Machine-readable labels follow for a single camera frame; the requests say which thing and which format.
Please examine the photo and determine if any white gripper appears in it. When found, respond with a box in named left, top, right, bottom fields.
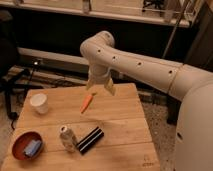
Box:
left=86, top=64, right=116, bottom=95

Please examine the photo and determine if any orange pepper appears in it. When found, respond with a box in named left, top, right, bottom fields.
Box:
left=80, top=93, right=95, bottom=113

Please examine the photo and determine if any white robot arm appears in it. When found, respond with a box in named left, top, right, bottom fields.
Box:
left=80, top=31, right=213, bottom=171

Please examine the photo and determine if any black striped box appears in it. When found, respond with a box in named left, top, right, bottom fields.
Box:
left=77, top=127, right=104, bottom=154

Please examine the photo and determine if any white paper cup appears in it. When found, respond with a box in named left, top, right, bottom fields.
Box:
left=30, top=93, right=48, bottom=114

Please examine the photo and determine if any silver drink can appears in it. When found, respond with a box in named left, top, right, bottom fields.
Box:
left=59, top=126, right=77, bottom=153

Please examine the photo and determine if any black office chair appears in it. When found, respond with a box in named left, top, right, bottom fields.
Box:
left=0, top=9, right=44, bottom=131

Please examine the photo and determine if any red bowl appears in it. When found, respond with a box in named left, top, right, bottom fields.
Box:
left=12, top=131, right=44, bottom=161

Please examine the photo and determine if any blue sponge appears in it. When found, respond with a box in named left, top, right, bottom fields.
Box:
left=23, top=140, right=42, bottom=157

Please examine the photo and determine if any metal pole stand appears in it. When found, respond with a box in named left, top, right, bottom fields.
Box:
left=162, top=0, right=190, bottom=59

